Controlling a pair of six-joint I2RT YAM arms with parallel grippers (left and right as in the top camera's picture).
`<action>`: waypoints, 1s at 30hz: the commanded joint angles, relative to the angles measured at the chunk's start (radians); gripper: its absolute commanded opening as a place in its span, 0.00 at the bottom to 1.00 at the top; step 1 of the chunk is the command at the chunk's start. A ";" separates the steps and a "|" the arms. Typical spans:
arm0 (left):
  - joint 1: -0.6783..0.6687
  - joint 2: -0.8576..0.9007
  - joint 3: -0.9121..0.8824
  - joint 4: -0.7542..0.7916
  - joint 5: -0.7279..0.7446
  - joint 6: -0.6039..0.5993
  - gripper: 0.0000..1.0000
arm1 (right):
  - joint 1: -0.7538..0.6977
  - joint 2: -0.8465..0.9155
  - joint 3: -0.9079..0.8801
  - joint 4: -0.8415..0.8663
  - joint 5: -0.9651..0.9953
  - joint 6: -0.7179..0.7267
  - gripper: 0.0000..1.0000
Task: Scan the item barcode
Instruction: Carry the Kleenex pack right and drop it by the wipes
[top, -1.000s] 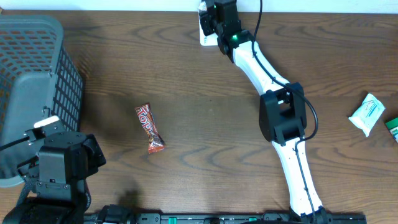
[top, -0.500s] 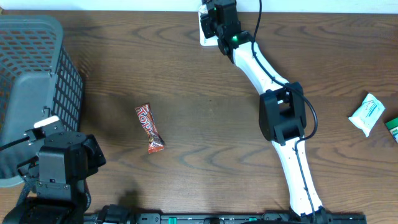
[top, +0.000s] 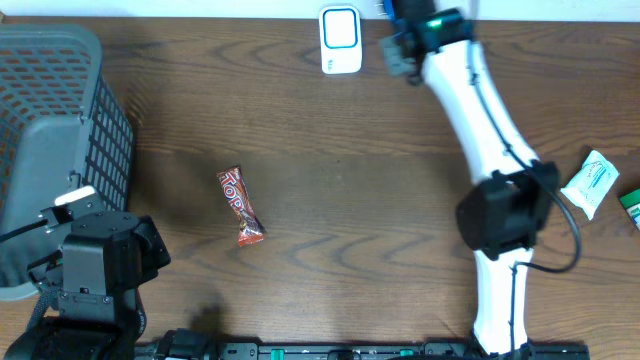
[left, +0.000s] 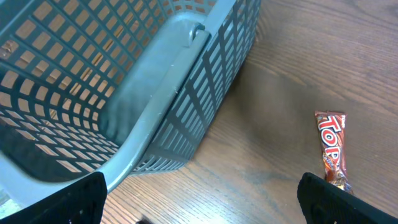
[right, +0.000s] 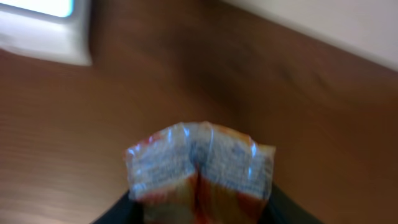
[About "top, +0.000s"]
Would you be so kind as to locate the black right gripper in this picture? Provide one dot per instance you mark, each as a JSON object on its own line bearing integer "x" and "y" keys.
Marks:
{"x": 404, "y": 59}

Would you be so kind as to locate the red chocolate bar wrapper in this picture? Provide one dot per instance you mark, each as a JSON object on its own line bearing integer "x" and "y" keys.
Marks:
{"x": 251, "y": 231}

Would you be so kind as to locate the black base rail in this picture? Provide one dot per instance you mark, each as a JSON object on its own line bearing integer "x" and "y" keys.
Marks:
{"x": 183, "y": 344}

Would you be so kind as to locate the grey plastic basket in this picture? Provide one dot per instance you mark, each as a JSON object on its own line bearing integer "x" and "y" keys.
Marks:
{"x": 61, "y": 125}

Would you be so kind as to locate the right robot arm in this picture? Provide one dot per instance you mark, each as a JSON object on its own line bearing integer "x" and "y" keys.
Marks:
{"x": 509, "y": 202}

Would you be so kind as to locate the green lid jar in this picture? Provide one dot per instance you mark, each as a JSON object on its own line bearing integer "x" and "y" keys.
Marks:
{"x": 631, "y": 204}

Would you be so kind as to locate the white barcode scanner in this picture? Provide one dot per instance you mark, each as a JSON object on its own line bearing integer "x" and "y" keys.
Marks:
{"x": 340, "y": 39}

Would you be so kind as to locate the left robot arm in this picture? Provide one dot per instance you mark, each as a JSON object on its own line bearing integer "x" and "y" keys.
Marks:
{"x": 90, "y": 305}

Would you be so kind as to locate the green tissue wipes pack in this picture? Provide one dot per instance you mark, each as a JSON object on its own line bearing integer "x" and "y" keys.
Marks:
{"x": 591, "y": 184}

